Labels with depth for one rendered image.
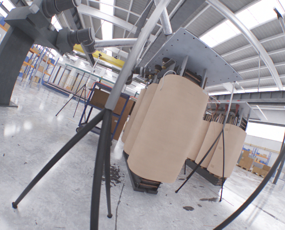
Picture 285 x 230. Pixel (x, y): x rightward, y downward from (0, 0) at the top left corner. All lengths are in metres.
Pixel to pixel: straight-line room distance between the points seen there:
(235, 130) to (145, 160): 1.84
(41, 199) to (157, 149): 0.87
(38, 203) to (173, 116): 1.07
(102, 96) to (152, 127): 1.34
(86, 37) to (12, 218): 1.92
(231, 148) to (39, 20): 3.19
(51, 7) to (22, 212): 1.54
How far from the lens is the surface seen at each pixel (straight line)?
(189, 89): 1.05
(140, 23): 9.78
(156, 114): 0.99
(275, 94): 9.72
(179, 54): 1.31
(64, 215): 0.80
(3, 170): 1.01
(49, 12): 1.52
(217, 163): 2.43
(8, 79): 2.25
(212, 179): 2.64
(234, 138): 2.45
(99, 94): 2.16
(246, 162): 10.37
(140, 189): 1.23
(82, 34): 1.89
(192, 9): 5.05
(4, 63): 2.14
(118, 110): 2.68
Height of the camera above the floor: 0.64
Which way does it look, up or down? 2 degrees up
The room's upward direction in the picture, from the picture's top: 22 degrees clockwise
